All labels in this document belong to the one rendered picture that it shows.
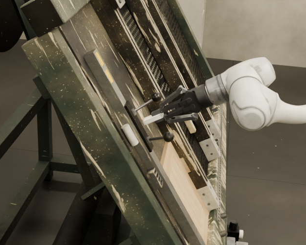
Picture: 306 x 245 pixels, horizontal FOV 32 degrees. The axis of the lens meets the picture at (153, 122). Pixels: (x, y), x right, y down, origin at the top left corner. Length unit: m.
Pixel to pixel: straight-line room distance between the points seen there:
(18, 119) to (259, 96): 2.29
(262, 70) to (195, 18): 4.31
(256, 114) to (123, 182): 0.51
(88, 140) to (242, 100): 0.51
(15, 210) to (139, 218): 2.04
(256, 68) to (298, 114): 0.19
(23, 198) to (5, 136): 0.66
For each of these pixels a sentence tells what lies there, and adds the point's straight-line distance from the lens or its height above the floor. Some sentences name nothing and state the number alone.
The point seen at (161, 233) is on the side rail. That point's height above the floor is 1.19.
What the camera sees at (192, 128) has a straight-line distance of 2.77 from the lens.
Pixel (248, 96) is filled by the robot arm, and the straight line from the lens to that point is 1.52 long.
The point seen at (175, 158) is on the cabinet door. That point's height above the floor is 1.18.
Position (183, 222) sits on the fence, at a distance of 2.11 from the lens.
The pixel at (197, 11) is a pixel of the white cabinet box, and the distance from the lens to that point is 5.92.
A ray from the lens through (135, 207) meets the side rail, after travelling 1.80.
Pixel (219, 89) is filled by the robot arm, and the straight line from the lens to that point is 1.68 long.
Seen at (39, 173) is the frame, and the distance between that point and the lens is 4.16.
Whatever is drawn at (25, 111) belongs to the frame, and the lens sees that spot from 3.69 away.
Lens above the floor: 2.29
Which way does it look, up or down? 25 degrees down
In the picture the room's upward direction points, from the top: 3 degrees clockwise
